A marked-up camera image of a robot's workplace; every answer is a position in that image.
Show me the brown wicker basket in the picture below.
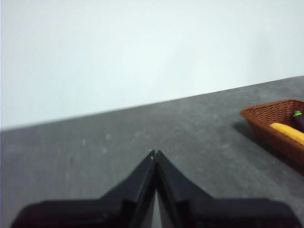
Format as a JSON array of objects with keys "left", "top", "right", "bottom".
[{"left": 240, "top": 99, "right": 304, "bottom": 168}]

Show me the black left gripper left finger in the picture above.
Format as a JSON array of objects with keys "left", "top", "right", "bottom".
[{"left": 9, "top": 149, "right": 157, "bottom": 228}]

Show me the yellow corn cob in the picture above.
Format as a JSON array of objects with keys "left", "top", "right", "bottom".
[{"left": 270, "top": 122, "right": 304, "bottom": 143}]

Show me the purple eggplant with green stem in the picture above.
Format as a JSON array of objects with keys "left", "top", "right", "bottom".
[{"left": 291, "top": 110, "right": 304, "bottom": 133}]

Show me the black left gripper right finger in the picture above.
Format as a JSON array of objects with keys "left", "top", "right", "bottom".
[{"left": 156, "top": 150, "right": 303, "bottom": 228}]

